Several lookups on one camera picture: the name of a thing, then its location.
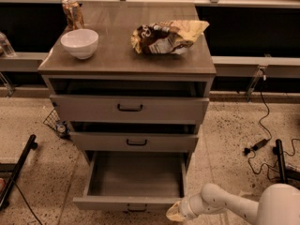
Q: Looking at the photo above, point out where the grey middle drawer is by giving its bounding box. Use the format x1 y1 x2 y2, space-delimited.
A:
70 132 198 152

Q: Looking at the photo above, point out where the clear plastic bottle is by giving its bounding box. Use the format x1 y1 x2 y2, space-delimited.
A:
0 32 16 57

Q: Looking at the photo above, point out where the wire mesh basket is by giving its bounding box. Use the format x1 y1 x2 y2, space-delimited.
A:
43 109 69 139

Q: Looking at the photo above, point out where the grey drawer cabinet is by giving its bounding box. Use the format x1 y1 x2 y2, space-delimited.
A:
37 1 218 173

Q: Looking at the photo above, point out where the thin black floor cable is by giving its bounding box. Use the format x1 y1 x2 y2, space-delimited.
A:
0 164 44 225

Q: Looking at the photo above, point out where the grey bottom drawer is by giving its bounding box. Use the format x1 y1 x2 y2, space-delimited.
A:
73 151 187 212

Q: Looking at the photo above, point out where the grey top drawer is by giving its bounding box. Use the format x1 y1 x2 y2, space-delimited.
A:
51 95 209 125

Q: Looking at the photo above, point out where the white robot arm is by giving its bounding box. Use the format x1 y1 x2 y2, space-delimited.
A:
166 183 300 225

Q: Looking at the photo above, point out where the grey drawer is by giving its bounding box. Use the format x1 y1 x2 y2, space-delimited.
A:
51 95 209 125
70 132 198 152
73 151 187 212

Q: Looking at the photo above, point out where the black power adapter cable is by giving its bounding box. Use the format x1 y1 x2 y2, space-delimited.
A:
243 73 300 182

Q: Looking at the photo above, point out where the white ceramic bowl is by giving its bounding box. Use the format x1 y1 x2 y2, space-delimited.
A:
60 29 98 59

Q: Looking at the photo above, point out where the crumpled chip bag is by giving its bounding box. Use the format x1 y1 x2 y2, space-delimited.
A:
130 20 209 54

